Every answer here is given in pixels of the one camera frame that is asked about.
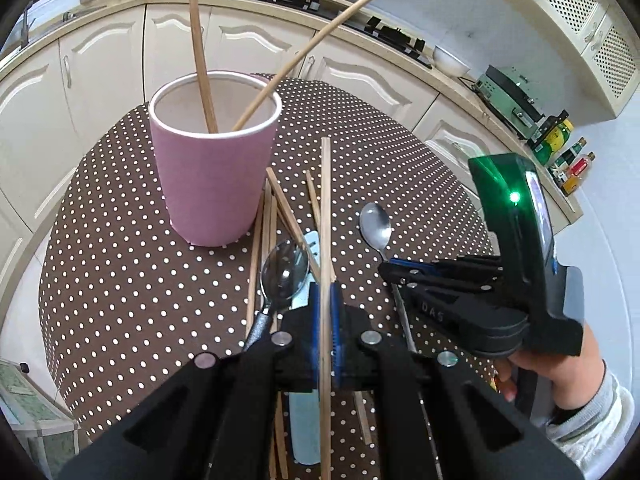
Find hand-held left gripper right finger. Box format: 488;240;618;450
330;281;586;480

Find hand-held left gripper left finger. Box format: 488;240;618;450
57;282;322;480

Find steel spoon with dark handle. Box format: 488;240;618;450
241;239;311;353

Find light blue plastic utensil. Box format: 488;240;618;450
289;230;322;466

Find pink cup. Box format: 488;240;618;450
148;72;282;248

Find person's right forearm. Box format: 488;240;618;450
545;360;632;480

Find person's right hand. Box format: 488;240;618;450
496;324;608;412

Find red label bottle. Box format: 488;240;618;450
559;152;597;186

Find dark sauce bottle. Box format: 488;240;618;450
549;137;587;171

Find green countertop appliance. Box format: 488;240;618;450
474;65;547;141

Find white bowl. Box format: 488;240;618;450
432;45;472;79

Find brown polka dot tablecloth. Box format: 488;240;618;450
39;74;501;480

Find black gas hob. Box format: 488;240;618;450
226;0;434;69

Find green patterned box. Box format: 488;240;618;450
0;359;81;480

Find cream base cabinets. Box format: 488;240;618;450
0;2;583;341

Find steel kitchen sink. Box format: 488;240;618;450
27;4;109;41

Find steel kitchen faucet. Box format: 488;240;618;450
7;0;37;54

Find cream lattice wall cabinet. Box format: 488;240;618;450
495;0;640;121

